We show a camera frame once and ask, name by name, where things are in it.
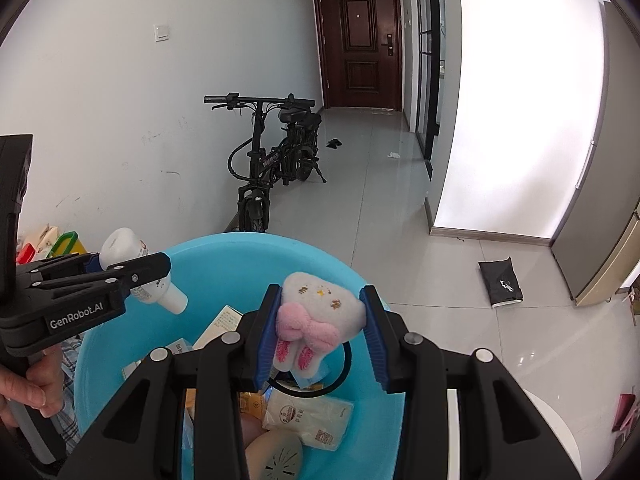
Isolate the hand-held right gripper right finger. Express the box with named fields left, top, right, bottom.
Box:
left=359, top=285, right=586, bottom=480

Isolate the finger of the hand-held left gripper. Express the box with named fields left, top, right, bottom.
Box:
left=29, top=252, right=173, bottom=302
left=16, top=253, right=103, bottom=277

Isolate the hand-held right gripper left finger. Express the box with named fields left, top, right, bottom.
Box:
left=57, top=284, right=286, bottom=480

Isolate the white plastic bottle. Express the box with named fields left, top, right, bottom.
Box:
left=100, top=228, right=188, bottom=315

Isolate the grey tooth plush toy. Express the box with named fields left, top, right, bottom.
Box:
left=275, top=271, right=368, bottom=380

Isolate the blue plastic basin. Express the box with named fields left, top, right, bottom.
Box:
left=74, top=232, right=407, bottom=480

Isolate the person's left hand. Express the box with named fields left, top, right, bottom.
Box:
left=0, top=345, right=67, bottom=429

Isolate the green yellow plastic item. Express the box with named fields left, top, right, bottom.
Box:
left=52, top=231, right=88, bottom=257

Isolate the cream cardboard box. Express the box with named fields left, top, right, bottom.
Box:
left=192, top=305, right=243, bottom=351

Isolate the beige carton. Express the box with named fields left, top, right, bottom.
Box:
left=22, top=225, right=63, bottom=261

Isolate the yellow snack packet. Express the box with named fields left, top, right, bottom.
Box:
left=237, top=391, right=271, bottom=421

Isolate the blue plaid cloth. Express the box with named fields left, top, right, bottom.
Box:
left=47, top=335, right=83, bottom=453

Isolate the white plastic packet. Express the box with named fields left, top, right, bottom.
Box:
left=262, top=389, right=355, bottom=451

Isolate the orange packet in basin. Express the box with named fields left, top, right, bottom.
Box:
left=245, top=430, right=304, bottom=480

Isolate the black bag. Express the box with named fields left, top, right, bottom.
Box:
left=478, top=257, right=524, bottom=308

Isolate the black electric bike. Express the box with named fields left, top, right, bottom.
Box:
left=204, top=92, right=328, bottom=235

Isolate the red object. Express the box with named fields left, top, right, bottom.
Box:
left=612, top=394, right=638, bottom=433

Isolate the black framed glass partition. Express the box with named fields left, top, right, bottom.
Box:
left=412, top=0, right=448, bottom=161

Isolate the refrigerator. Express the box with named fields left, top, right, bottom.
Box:
left=550, top=0, right=640, bottom=306

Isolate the brown entrance door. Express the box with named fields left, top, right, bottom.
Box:
left=311, top=0, right=404, bottom=112

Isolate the black cord loop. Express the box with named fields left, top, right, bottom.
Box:
left=265, top=342, right=353, bottom=398

